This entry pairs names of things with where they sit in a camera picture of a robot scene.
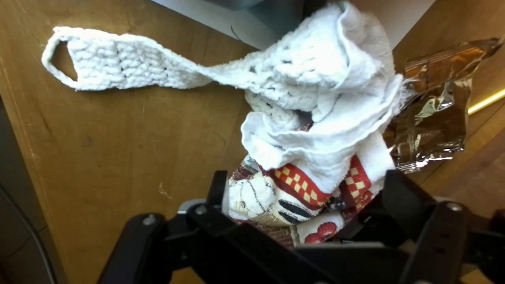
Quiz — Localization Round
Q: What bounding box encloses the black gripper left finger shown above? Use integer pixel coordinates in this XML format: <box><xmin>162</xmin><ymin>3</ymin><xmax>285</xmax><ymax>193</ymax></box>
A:
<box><xmin>97</xmin><ymin>169</ymin><xmax>297</xmax><ymax>284</ymax></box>

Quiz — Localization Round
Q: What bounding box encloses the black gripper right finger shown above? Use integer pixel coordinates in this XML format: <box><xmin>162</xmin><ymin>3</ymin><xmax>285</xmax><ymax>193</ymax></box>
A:
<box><xmin>294</xmin><ymin>169</ymin><xmax>505</xmax><ymax>284</ymax></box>

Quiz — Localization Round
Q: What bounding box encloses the white crocheted cloth strap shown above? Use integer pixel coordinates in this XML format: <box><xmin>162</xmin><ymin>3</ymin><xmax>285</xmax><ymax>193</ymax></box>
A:
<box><xmin>40</xmin><ymin>24</ymin><xmax>345</xmax><ymax>115</ymax></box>

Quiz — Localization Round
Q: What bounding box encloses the white and red towel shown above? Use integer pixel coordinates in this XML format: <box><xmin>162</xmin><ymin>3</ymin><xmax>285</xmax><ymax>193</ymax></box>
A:
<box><xmin>220</xmin><ymin>0</ymin><xmax>419</xmax><ymax>249</ymax></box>

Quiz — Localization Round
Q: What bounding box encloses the crumpled foil wrapper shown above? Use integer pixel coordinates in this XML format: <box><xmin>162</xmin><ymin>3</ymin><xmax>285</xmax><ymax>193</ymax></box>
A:
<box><xmin>386</xmin><ymin>36</ymin><xmax>505</xmax><ymax>177</ymax></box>

